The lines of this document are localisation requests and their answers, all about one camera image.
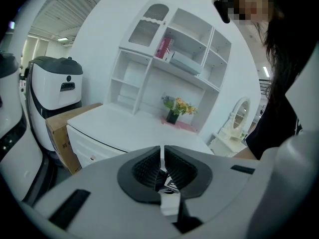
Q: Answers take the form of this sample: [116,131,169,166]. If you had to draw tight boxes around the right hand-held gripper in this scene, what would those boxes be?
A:
[245,50,319,239]

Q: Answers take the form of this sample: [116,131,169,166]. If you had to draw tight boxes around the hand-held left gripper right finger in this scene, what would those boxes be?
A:
[163,145,260,239]

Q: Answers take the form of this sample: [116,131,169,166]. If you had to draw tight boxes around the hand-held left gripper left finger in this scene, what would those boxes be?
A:
[21,145,180,239]

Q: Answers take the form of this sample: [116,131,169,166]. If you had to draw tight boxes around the person's right forearm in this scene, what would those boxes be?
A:
[233,147,260,161]

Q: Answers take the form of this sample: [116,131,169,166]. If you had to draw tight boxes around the white dresser with drawer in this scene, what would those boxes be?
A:
[66,0,233,169]

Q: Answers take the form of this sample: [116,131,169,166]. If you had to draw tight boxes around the person's black printed shirt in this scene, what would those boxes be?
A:
[245,93,304,161]

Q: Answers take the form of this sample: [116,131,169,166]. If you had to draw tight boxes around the white ornate dressing table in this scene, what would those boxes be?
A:
[207,96,251,158]

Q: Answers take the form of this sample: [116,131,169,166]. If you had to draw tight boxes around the pink mat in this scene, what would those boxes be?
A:
[160,118,198,134]

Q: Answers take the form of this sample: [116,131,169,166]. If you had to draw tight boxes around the brown cardboard box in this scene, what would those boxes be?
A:
[45,103,104,176]

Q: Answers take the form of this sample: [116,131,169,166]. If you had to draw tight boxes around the black flower vase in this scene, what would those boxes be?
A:
[166,109,180,125]

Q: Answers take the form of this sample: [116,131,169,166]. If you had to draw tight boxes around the orange and purple flowers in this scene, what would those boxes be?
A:
[161,93,198,117]

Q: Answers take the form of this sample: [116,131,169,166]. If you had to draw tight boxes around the white and black robot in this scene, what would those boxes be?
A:
[0,52,55,204]
[25,56,84,159]

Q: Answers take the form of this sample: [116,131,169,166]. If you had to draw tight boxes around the grey flat box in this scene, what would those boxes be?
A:
[169,51,203,76]

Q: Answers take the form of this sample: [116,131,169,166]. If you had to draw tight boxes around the pink books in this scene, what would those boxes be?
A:
[155,37,175,61]

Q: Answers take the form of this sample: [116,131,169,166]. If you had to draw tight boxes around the person's face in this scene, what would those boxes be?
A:
[232,0,272,22]

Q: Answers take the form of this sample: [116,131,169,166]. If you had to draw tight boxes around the black head-worn camera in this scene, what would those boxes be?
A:
[213,0,232,24]

